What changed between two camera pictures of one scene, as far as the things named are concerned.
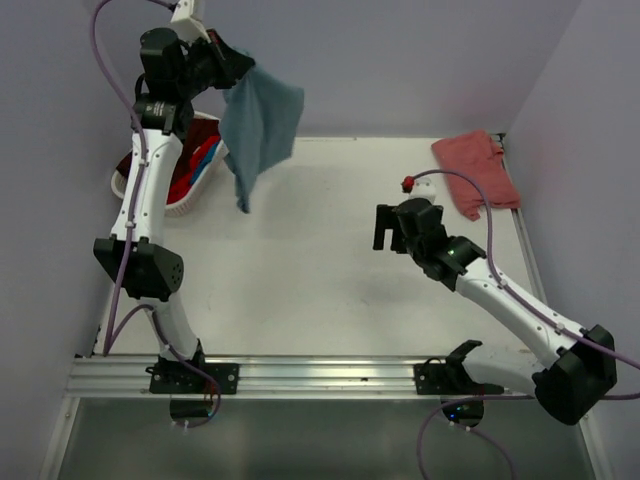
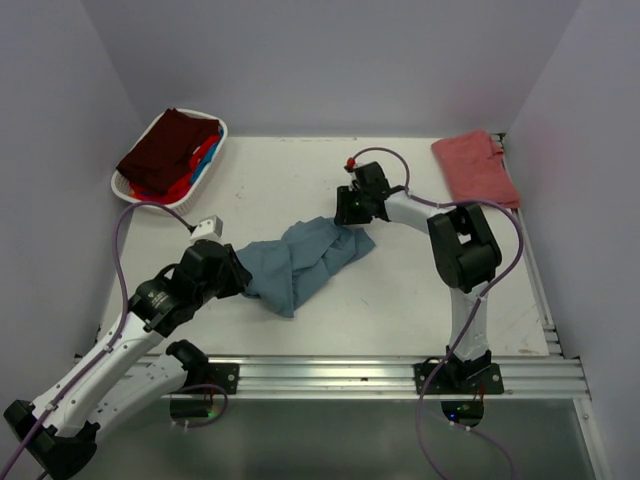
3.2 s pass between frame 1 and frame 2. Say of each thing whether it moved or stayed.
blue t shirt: moved
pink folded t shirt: stayed
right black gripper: moved
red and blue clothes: stayed
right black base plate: stayed
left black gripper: moved
